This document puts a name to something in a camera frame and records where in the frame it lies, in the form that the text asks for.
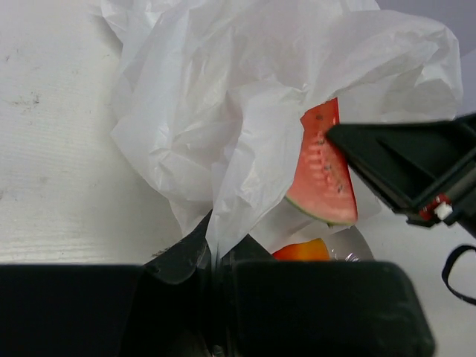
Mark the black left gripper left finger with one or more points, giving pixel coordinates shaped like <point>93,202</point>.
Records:
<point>159,308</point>

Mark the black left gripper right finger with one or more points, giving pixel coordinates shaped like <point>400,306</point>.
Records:
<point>267,307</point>

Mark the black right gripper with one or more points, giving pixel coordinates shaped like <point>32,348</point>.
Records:
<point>425,169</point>

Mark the red orange fake mango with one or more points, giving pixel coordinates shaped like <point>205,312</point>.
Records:
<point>314,250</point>

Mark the fake watermelon slice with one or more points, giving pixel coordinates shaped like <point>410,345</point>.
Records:
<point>322,186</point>

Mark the white plastic bag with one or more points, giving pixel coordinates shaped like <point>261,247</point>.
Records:
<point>209,97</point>

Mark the white oval plate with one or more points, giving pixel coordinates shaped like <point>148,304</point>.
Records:
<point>349,245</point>

